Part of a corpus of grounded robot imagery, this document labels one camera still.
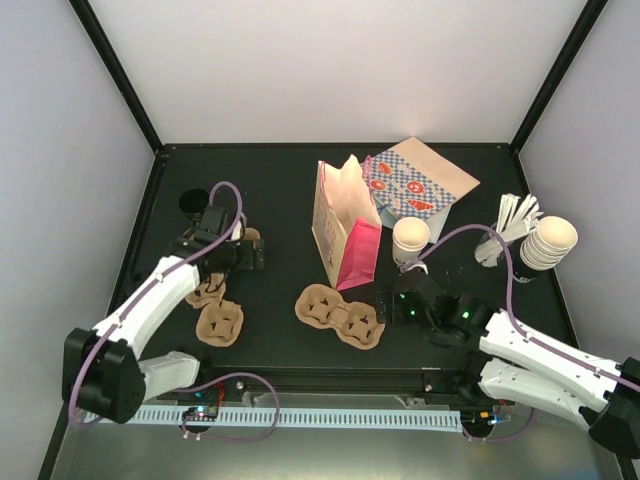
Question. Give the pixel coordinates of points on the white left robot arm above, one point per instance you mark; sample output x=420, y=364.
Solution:
x=104, y=372

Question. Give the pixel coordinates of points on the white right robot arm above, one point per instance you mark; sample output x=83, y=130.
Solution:
x=509, y=360

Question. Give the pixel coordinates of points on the white slotted cable rail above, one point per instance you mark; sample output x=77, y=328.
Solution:
x=311, y=418

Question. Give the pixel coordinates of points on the light blue paper bag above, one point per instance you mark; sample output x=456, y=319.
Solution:
x=387, y=217

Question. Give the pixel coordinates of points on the tall white paper cup stack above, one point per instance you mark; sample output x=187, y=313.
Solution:
x=549, y=243

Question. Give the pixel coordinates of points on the black open coffee cup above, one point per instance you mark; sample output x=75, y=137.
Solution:
x=193, y=202

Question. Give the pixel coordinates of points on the blue checkered bakery paper bag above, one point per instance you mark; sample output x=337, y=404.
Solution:
x=415, y=180

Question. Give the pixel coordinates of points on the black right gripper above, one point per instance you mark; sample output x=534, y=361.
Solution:
x=396, y=317

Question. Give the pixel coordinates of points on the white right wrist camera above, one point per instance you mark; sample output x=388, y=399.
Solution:
x=408, y=270

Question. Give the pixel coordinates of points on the cream pink Cakes paper bag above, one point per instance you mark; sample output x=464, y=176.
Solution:
x=346, y=225

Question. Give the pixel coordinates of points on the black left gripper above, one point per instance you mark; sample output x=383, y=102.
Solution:
x=247, y=262

